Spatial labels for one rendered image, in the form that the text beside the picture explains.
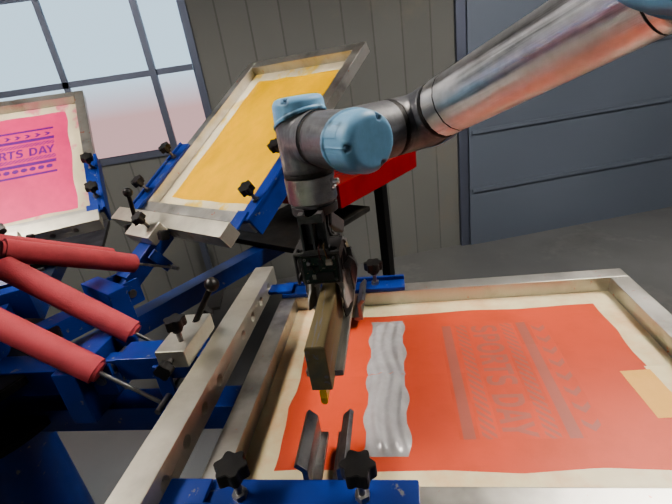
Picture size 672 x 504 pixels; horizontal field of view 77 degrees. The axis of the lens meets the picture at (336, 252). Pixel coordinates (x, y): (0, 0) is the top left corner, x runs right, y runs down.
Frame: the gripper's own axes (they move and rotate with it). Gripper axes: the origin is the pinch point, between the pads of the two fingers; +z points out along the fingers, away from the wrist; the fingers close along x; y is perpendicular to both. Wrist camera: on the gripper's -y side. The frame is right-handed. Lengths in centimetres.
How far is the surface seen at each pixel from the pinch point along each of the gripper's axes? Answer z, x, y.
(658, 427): 16, 47, 13
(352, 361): 15.4, 0.9, -4.7
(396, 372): 14.7, 9.6, 0.0
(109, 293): 6, -62, -24
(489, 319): 15.4, 29.6, -16.8
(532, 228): 106, 120, -285
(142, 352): 6.7, -38.7, 0.8
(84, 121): -33, -115, -109
